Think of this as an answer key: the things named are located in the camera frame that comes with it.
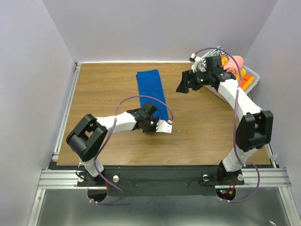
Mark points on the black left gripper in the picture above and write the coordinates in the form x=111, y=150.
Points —
x=155, y=119

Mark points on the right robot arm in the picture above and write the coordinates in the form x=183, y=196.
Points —
x=255, y=125

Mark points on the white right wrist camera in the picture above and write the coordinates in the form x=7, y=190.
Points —
x=198, y=63

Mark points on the white plastic basket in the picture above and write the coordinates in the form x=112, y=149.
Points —
x=248, y=71

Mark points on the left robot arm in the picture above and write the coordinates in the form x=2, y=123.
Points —
x=88, y=136

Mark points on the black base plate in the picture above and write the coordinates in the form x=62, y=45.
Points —
x=140, y=191

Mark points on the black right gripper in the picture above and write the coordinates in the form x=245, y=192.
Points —
x=188, y=76

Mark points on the aluminium frame rail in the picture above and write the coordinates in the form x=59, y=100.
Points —
x=68, y=179

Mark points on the orange rolled towel purple spot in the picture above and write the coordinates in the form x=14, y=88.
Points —
x=246, y=82

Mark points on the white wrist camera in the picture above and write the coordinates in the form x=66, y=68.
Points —
x=164, y=126
x=198, y=63

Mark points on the blue towel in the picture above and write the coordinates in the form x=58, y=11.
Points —
x=149, y=84

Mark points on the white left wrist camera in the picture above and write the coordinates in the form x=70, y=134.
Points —
x=164, y=126

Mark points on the pink towel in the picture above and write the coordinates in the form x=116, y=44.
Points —
x=234, y=65

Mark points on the black white striped towel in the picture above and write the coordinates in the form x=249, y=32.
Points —
x=221, y=50

